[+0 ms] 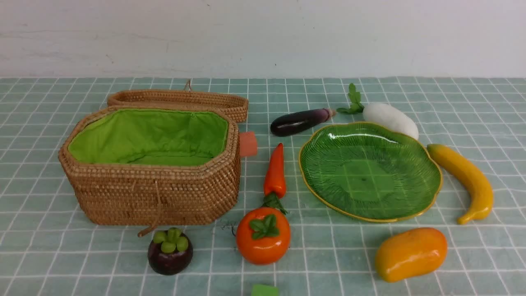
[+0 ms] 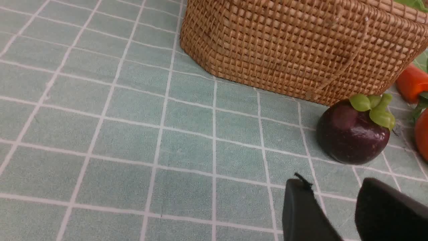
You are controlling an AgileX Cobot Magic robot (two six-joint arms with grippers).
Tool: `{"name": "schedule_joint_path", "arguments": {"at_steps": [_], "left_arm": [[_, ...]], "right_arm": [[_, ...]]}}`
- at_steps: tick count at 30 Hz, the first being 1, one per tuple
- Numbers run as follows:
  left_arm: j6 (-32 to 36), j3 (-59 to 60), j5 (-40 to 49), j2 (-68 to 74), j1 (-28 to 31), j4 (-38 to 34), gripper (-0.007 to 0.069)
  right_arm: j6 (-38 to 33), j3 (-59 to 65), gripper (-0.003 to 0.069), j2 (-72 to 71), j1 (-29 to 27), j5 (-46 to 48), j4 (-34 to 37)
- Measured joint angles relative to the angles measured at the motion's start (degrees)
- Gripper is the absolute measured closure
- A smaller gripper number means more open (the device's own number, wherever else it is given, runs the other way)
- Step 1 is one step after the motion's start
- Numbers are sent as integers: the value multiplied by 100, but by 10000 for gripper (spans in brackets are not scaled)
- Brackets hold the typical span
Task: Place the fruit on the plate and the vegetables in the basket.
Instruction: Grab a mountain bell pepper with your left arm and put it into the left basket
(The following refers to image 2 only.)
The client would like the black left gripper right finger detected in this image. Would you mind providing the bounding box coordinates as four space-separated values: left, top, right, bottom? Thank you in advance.
355 177 428 241

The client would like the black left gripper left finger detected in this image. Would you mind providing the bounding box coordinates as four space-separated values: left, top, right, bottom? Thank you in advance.
282 173 343 241

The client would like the dark purple mangosteen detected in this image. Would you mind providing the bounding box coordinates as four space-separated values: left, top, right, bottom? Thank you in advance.
316 93 396 165

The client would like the orange persimmon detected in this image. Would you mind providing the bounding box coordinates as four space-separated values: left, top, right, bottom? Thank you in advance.
414 108 428 163

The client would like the orange carrot with leaves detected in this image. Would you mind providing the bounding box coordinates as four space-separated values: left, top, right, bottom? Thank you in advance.
395 63 428 123

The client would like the woven wicker basket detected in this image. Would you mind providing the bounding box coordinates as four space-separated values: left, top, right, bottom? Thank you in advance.
180 0 428 106

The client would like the green checkered tablecloth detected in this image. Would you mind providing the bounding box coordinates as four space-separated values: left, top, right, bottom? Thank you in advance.
0 0 427 241

